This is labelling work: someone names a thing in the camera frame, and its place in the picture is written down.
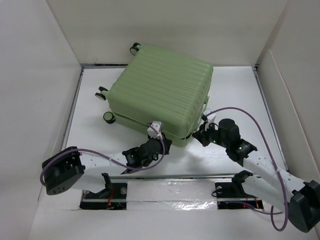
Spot green hard-shell suitcase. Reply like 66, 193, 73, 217
95, 42, 214, 148

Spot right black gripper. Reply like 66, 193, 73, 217
191, 120, 229, 149

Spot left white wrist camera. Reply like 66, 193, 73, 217
147, 121, 163, 139

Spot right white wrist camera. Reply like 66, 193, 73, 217
201, 109, 216, 131

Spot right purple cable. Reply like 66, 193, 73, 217
206, 107, 288, 232

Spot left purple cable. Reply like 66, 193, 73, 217
39, 134, 167, 201

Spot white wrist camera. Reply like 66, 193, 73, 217
201, 109, 216, 131
147, 121, 163, 139

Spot metal mounting rail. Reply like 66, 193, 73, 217
79, 178, 264, 211

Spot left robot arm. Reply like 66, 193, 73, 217
39, 134, 173, 199

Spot purple cable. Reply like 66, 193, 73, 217
39, 134, 167, 201
206, 107, 288, 232

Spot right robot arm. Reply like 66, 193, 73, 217
192, 118, 320, 233

